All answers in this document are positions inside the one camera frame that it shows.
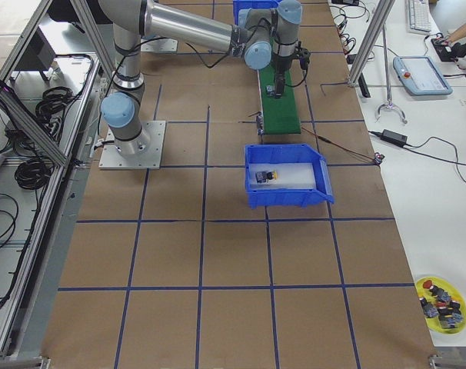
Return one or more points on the left blue bin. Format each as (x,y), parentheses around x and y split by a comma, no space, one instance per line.
(241,6)

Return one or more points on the right blue bin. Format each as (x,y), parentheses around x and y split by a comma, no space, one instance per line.
(289,153)

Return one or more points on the yellow push button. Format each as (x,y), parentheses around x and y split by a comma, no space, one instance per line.
(262,177)

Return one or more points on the black power adapter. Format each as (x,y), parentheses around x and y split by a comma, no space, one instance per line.
(394,138)

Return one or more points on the aluminium frame post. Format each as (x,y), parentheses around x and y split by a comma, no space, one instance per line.
(376,24)

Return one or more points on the right bin white foam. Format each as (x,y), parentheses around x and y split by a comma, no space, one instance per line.
(290,176)

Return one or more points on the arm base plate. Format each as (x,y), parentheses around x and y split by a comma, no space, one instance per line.
(159,45)
(143,152)

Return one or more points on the white keyboard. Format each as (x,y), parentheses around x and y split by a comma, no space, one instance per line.
(418,16)

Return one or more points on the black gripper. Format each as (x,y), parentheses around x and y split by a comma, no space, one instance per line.
(282,64)

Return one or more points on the person hand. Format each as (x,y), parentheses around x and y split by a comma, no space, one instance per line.
(453,37)

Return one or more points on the yellow plate of buttons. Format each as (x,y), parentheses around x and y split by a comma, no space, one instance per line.
(443,306)

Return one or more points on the teach pendant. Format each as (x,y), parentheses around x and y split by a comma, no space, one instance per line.
(420,76)

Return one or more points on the blue bin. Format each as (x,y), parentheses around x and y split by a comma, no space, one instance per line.
(289,153)
(241,6)

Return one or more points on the green conveyor belt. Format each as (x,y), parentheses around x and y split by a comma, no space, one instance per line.
(279,115)

